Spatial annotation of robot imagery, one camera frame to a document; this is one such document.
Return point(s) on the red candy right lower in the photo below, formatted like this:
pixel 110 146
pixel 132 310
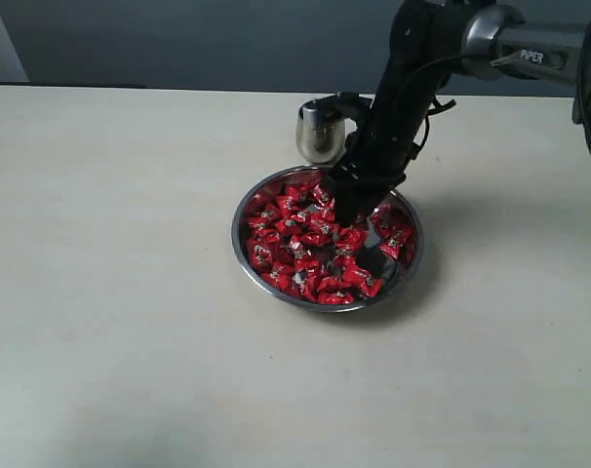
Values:
pixel 398 237

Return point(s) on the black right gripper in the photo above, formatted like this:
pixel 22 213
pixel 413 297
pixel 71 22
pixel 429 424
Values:
pixel 379 153

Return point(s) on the red candy upper left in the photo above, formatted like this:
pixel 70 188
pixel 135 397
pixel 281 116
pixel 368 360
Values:
pixel 287 205

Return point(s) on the red candy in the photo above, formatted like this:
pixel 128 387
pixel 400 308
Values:
pixel 260 256
pixel 287 205
pixel 398 237
pixel 323 197
pixel 363 280
pixel 387 217
pixel 339 297

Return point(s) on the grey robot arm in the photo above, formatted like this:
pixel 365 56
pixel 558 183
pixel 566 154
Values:
pixel 428 43

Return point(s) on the red candy right upper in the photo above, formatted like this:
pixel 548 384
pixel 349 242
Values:
pixel 387 217

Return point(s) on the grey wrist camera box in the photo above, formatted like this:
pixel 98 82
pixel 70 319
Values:
pixel 324 111

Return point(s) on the red candy bottom right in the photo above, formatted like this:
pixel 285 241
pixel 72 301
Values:
pixel 363 280

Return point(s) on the red candy left side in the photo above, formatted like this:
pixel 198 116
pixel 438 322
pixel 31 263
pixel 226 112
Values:
pixel 260 256

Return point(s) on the red candy top centre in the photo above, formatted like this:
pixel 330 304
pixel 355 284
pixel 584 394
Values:
pixel 323 197

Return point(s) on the stainless steel cup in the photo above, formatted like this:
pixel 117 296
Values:
pixel 322 145

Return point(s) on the round stainless steel plate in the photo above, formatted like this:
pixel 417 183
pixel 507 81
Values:
pixel 310 250

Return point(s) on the red candy bottom centre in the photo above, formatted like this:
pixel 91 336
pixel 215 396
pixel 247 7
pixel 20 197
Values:
pixel 339 297

